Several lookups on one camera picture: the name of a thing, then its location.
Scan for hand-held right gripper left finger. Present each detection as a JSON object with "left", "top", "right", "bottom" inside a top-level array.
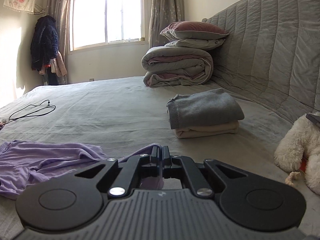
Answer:
[{"left": 75, "top": 146, "right": 159, "bottom": 198}]

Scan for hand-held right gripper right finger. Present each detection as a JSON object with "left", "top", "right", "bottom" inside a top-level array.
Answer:
[{"left": 163, "top": 146, "right": 250, "bottom": 197}]

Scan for purple pants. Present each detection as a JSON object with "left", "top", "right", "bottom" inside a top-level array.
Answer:
[{"left": 0, "top": 140, "right": 164, "bottom": 200}]

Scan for folded cream garment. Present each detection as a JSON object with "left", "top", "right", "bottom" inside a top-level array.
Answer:
[{"left": 174, "top": 120, "right": 240, "bottom": 139}]

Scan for folded grey sweater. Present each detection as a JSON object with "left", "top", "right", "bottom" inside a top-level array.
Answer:
[{"left": 166, "top": 88, "right": 245, "bottom": 130}]

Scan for bed with grey sheet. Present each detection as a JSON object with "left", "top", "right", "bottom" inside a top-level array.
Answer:
[{"left": 0, "top": 76, "right": 320, "bottom": 240}]

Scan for folded grey pink duvet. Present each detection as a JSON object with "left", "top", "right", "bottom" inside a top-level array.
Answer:
[{"left": 141, "top": 46, "right": 214, "bottom": 88}]

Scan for white plush toy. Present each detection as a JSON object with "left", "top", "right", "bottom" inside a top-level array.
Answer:
[{"left": 274, "top": 111, "right": 320, "bottom": 195}]

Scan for pink grey pillow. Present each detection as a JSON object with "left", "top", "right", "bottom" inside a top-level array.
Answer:
[{"left": 160, "top": 21, "right": 230, "bottom": 41}]

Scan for pink hanging garment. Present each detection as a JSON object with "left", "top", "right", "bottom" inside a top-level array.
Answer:
[{"left": 51, "top": 51, "right": 68, "bottom": 78}]

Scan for grey quilted headboard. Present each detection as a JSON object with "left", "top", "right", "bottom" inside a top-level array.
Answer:
[{"left": 201, "top": 0, "right": 320, "bottom": 125}]

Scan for window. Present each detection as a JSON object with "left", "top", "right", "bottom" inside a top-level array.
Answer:
[{"left": 69, "top": 0, "right": 150, "bottom": 53}]

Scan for dark flat object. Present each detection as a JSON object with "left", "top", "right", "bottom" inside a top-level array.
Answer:
[{"left": 306, "top": 113, "right": 320, "bottom": 128}]

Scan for dark blue hanging jacket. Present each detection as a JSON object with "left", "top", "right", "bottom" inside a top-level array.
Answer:
[{"left": 30, "top": 15, "right": 60, "bottom": 72}]

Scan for black cable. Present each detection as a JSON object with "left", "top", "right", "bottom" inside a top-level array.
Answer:
[{"left": 9, "top": 100, "right": 56, "bottom": 121}]

